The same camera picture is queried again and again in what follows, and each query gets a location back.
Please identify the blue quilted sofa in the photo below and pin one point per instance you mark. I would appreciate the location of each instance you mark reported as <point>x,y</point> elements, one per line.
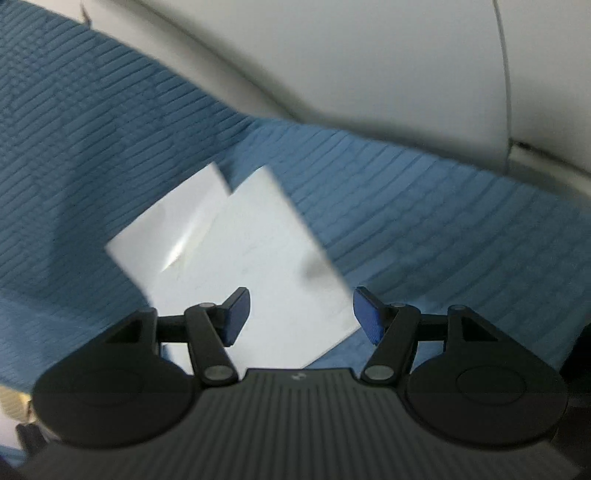
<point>415,207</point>

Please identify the white paper sheet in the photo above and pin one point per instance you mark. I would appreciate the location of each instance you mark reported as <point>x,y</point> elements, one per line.
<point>277,258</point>
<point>157,230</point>

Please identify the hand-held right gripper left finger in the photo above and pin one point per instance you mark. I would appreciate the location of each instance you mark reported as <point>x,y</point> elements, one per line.
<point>238,318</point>

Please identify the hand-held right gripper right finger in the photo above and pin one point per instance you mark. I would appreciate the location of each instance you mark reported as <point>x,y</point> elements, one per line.
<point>367,314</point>

